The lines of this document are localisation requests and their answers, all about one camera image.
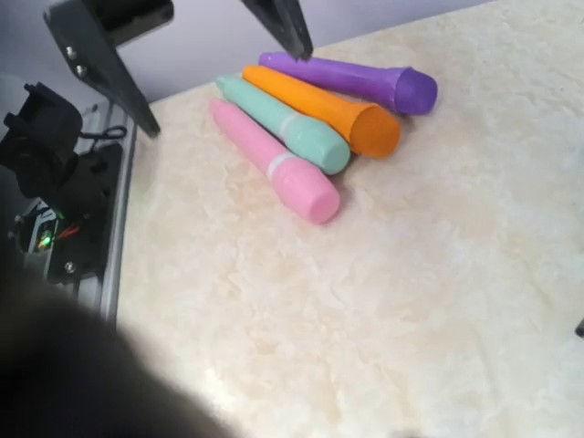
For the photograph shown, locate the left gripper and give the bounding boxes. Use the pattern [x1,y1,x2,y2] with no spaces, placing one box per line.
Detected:
[43,0,174,137]

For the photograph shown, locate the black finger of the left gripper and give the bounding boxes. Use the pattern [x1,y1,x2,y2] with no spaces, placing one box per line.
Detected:
[242,0,313,59]

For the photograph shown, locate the teal microphone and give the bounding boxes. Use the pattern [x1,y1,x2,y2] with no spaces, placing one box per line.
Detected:
[215,76,350,175]

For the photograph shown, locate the purple microphone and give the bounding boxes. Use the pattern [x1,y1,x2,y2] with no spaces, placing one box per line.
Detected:
[259,52,438,116]

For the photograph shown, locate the orange microphone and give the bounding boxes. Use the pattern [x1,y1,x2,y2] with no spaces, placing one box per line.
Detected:
[243,66,402,159]

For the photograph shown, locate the pink microphone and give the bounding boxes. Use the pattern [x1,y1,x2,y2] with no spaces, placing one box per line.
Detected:
[210,99,340,224]

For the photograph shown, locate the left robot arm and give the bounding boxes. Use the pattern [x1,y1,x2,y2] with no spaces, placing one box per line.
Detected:
[1,1,174,284]

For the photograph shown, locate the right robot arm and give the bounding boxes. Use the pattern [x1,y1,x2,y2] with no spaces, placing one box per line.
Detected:
[1,287,232,437]

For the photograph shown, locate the aluminium front rail frame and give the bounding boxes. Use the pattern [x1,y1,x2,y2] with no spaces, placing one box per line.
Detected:
[13,102,138,325]

